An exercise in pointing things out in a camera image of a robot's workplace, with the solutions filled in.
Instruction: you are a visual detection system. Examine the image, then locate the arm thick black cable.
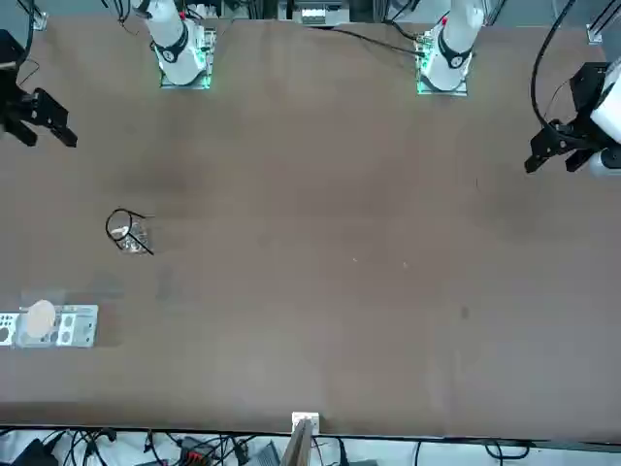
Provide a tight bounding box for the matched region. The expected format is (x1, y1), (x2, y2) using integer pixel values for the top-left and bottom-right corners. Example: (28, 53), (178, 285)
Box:
(18, 0), (39, 64)
(530, 0), (583, 132)

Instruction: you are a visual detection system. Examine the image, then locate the black power adaptor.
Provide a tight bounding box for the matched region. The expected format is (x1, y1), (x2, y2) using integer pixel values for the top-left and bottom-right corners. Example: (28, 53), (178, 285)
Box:
(9, 439), (60, 466)

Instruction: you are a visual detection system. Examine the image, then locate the white test tube rack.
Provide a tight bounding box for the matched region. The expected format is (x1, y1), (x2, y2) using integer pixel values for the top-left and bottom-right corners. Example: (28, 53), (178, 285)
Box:
(0, 304), (100, 350)

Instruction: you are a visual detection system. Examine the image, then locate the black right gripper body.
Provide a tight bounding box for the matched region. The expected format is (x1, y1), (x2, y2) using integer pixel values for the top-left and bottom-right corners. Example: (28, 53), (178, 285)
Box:
(0, 29), (35, 125)

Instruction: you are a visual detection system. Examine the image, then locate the thin black wire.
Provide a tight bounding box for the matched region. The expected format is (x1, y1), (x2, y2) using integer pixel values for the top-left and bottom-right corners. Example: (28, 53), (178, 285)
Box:
(17, 57), (41, 92)

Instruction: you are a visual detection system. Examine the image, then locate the black adaptor with red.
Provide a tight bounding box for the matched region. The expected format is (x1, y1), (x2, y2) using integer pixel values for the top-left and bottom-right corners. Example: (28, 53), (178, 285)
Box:
(178, 436), (220, 466)

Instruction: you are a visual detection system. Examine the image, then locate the black wire tripod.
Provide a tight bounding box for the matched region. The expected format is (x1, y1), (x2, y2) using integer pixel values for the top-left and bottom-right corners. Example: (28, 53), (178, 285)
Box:
(104, 207), (157, 256)

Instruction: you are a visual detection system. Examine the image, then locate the white post bracket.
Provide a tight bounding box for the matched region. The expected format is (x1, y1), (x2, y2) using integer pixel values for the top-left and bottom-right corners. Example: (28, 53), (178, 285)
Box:
(290, 411), (322, 435)

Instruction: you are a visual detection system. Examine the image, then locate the right arm thick black cable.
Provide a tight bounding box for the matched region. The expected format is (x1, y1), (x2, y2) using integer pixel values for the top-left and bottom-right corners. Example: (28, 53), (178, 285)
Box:
(18, 0), (39, 64)

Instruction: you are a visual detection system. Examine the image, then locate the left arm thick black cable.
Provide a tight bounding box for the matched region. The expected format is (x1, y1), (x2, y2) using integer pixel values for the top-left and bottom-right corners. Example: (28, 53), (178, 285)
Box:
(530, 0), (583, 132)

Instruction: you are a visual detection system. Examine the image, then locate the black cable across table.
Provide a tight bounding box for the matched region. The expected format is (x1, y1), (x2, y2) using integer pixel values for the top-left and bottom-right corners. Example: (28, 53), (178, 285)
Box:
(303, 23), (426, 56)

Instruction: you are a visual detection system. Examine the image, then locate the upright camera post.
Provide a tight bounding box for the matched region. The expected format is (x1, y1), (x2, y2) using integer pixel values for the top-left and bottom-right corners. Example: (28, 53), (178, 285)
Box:
(280, 417), (314, 466)

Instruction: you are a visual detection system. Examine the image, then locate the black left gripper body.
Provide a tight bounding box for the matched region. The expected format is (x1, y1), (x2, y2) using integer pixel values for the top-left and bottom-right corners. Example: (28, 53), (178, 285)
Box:
(557, 62), (610, 150)

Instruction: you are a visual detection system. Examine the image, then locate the white power strip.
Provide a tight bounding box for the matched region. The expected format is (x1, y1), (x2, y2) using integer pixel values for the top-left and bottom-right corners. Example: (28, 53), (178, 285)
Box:
(297, 6), (330, 26)

